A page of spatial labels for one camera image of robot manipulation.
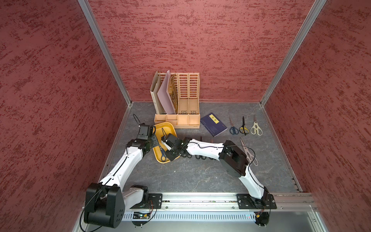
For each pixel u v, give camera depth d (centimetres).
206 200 76
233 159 56
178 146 70
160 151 90
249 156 90
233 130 103
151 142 78
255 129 103
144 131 67
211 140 97
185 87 110
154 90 87
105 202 39
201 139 98
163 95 92
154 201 75
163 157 89
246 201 74
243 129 103
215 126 105
